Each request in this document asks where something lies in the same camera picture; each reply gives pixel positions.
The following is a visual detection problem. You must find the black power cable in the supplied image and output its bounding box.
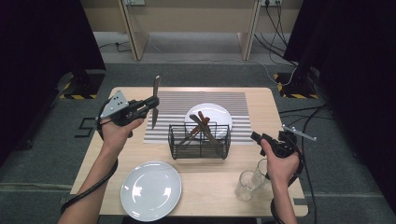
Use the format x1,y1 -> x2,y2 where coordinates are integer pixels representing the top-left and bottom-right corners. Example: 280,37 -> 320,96
252,32 -> 299,68
264,3 -> 289,48

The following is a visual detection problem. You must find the black stand base striped tape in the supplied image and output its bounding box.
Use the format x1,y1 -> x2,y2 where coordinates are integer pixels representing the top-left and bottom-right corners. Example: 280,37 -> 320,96
273,72 -> 320,100
58,68 -> 106,101

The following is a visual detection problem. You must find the left hand-held gripper cable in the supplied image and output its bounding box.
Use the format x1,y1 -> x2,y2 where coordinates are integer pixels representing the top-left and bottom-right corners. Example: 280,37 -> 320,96
60,98 -> 120,215

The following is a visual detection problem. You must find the black curtain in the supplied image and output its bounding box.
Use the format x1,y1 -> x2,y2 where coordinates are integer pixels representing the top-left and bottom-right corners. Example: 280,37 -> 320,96
0,0 -> 107,166
282,0 -> 396,216

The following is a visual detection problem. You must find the striped placemat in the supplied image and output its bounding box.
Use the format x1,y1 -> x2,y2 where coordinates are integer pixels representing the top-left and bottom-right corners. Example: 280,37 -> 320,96
143,91 -> 253,145

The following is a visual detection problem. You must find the black cable with plug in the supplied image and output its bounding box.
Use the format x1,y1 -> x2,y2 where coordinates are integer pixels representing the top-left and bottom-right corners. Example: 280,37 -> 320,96
98,40 -> 133,53

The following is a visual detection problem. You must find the long thin black cable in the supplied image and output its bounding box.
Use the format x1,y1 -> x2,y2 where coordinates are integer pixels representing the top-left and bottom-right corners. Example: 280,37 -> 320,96
300,105 -> 330,224

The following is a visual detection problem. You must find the black floor cable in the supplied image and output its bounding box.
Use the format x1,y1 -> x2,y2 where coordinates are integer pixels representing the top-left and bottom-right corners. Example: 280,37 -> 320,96
278,105 -> 328,115
278,113 -> 335,129

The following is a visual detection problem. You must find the person's left hand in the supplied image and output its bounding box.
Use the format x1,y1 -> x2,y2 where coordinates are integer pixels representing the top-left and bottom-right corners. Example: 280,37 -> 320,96
101,117 -> 146,157

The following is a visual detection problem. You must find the grey-handled utensil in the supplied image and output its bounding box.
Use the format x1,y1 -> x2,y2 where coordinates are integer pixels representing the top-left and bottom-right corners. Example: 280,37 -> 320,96
189,113 -> 224,148

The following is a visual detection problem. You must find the right hand-held gripper cable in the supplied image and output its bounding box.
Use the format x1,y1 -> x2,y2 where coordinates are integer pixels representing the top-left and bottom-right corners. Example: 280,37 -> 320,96
269,141 -> 306,224

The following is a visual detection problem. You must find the white round plate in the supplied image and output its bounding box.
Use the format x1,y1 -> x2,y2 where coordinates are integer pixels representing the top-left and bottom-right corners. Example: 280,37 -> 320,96
184,103 -> 233,140
120,161 -> 183,222

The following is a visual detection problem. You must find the hand-held gripper cable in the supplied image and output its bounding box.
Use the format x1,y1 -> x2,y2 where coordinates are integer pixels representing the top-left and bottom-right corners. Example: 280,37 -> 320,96
269,141 -> 306,224
60,98 -> 120,215

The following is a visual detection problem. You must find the person's right hand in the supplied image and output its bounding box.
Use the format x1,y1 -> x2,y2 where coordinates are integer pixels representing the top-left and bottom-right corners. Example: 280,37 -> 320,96
260,138 -> 302,190

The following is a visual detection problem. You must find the brown-handled utensil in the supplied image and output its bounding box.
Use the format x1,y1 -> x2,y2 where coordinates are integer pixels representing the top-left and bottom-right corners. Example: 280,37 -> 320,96
177,110 -> 211,147

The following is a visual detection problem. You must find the clear drinking glass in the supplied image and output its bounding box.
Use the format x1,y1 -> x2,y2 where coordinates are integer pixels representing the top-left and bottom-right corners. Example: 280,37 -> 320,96
255,158 -> 271,188
234,169 -> 262,203

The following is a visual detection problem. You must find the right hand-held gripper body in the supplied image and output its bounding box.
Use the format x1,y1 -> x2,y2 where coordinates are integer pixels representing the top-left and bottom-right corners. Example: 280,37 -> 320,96
268,123 -> 318,159

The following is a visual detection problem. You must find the silver table knife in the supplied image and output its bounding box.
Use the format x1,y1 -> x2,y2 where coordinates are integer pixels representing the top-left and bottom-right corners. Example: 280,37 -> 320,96
150,75 -> 163,130

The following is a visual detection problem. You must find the white cable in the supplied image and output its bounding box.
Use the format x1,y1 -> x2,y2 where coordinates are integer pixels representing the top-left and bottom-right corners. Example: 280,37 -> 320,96
256,60 -> 299,87

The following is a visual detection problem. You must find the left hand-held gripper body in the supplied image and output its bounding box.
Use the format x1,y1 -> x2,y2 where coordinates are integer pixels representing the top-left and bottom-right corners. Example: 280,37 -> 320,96
98,90 -> 148,127

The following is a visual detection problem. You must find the black wire cutlery basket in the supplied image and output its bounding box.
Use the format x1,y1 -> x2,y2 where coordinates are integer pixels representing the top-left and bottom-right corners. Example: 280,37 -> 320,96
167,121 -> 232,161

